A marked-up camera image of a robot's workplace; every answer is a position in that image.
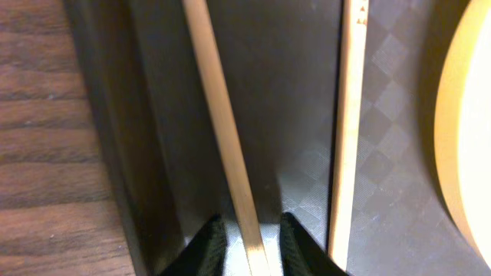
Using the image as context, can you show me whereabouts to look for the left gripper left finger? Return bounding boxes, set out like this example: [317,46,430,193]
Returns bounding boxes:
[160,215,227,276]

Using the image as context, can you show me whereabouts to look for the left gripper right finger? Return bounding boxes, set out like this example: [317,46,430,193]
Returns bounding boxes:
[279,212,348,276]

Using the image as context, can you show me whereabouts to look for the wooden chopstick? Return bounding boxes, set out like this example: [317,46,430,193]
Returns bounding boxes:
[328,0,370,270]
[182,0,270,276]

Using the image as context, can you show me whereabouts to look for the dark brown serving tray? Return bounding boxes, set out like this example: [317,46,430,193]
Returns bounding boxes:
[64,0,490,275]

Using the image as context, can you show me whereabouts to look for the yellow plate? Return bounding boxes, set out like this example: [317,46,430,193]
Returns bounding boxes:
[434,0,490,263]

